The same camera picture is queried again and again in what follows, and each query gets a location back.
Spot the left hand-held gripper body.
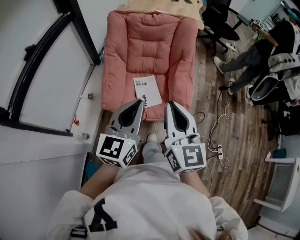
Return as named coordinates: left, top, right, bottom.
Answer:
left=95, top=118, right=142, bottom=169

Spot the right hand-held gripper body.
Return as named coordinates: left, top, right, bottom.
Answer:
left=160, top=127, right=207, bottom=174

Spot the white book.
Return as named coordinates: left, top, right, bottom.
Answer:
left=132, top=75, right=163, bottom=109

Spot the person's left forearm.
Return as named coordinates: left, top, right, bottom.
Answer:
left=79, top=161, right=123, bottom=200

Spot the person's right forearm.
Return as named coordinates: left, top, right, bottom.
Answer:
left=178, top=172, right=211, bottom=198

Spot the blue bin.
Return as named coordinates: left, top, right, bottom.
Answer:
left=84, top=161, right=100, bottom=179

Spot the person's grey trouser leg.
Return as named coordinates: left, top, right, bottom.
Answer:
left=142, top=141, right=165, bottom=165

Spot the person's white sweatshirt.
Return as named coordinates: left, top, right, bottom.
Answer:
left=46, top=161, right=249, bottom=240

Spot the pink padded armchair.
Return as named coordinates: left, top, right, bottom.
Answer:
left=101, top=9, right=199, bottom=122

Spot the white grey shell chair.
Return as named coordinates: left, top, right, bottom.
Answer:
left=246, top=72, right=286, bottom=106

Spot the teal box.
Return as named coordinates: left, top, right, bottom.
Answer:
left=272, top=148, right=287, bottom=160

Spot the white shelf unit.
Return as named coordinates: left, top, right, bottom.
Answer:
left=252, top=156, right=300, bottom=213

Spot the black bag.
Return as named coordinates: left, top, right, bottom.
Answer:
left=261, top=100, right=300, bottom=141

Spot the black office chair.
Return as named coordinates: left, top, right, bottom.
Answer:
left=196, top=0, right=246, bottom=56

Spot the white cable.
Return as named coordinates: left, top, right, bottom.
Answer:
left=198, top=70, right=235, bottom=192

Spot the black window frame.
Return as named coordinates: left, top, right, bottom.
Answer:
left=0, top=0, right=102, bottom=137

